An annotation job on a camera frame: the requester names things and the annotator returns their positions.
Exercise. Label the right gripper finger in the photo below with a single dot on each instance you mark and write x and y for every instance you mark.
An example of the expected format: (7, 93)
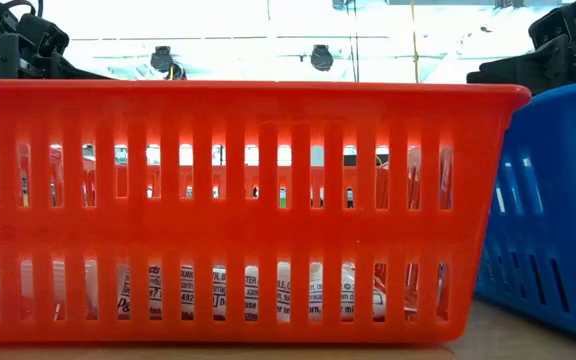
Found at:
(533, 70)

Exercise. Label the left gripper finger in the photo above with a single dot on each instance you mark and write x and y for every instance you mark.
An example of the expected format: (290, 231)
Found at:
(63, 70)

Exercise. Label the small toothpaste tube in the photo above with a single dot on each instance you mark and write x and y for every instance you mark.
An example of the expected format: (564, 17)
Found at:
(253, 295)

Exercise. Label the dark round ceiling fixture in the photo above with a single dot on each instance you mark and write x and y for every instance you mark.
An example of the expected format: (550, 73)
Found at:
(163, 59)
(321, 56)

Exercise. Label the blue slotted plastic basket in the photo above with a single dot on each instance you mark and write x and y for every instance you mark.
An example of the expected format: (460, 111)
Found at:
(568, 210)

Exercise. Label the red slotted plastic basket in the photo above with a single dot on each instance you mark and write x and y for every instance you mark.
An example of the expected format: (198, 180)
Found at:
(268, 230)

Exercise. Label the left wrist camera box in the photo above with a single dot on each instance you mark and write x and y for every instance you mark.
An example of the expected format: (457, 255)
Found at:
(43, 35)

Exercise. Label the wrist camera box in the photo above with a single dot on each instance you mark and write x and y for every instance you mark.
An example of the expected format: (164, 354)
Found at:
(548, 27)
(43, 35)

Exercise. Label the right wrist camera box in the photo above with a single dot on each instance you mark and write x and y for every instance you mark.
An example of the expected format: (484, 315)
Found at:
(548, 27)

